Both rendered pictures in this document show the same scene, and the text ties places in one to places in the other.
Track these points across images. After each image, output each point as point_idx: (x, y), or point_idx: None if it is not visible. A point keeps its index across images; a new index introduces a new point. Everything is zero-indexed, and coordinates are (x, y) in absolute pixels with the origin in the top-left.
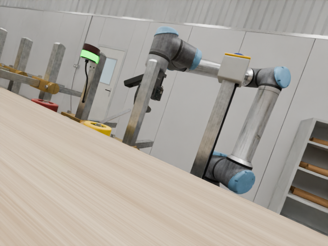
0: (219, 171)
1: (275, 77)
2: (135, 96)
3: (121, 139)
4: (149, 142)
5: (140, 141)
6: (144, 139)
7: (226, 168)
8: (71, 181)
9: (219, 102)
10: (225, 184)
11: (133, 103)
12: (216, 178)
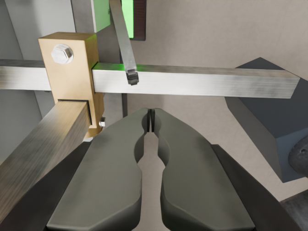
0: (307, 211)
1: None
2: (27, 210)
3: (86, 80)
4: (249, 96)
5: (198, 89)
6: (255, 77)
7: (302, 228)
8: None
9: None
10: (280, 202)
11: (75, 151)
12: (305, 190)
